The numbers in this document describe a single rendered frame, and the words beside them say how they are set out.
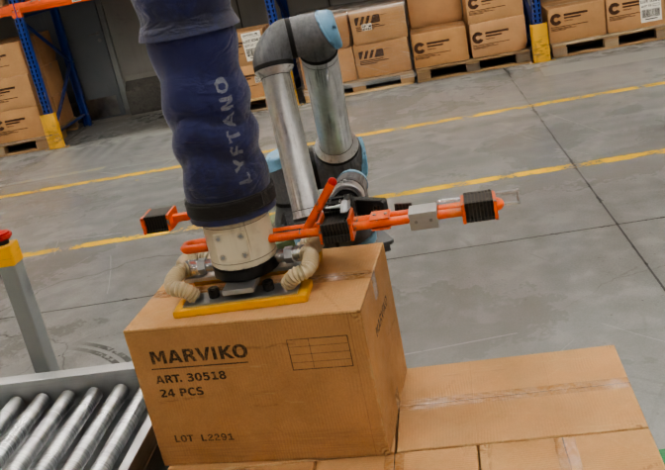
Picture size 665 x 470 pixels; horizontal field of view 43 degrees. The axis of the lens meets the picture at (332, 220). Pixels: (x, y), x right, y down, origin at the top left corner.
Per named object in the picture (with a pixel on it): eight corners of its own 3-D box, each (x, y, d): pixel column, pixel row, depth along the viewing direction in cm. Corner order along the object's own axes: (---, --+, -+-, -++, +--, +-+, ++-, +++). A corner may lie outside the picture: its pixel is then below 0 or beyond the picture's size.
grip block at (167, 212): (143, 235, 241) (139, 219, 239) (152, 225, 249) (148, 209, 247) (171, 231, 239) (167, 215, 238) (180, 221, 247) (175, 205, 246)
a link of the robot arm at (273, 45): (241, 23, 236) (296, 258, 237) (285, 13, 236) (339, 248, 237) (245, 32, 248) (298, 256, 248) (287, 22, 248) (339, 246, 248)
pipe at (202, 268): (172, 303, 208) (166, 282, 206) (198, 262, 231) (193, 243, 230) (306, 285, 202) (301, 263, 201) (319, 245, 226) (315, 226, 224)
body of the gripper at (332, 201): (326, 232, 219) (331, 216, 230) (358, 227, 217) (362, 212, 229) (320, 204, 217) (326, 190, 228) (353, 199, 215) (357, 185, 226)
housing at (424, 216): (410, 232, 204) (407, 215, 203) (411, 222, 211) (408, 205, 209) (439, 228, 203) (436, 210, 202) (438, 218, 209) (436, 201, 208)
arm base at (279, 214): (273, 220, 307) (266, 195, 303) (324, 207, 308) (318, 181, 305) (278, 237, 289) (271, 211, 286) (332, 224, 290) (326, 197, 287)
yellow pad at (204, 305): (173, 320, 208) (168, 301, 206) (184, 301, 217) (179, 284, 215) (308, 303, 202) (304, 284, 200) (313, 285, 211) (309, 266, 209)
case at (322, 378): (163, 466, 220) (122, 330, 207) (212, 383, 257) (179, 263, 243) (390, 455, 206) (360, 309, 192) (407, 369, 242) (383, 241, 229)
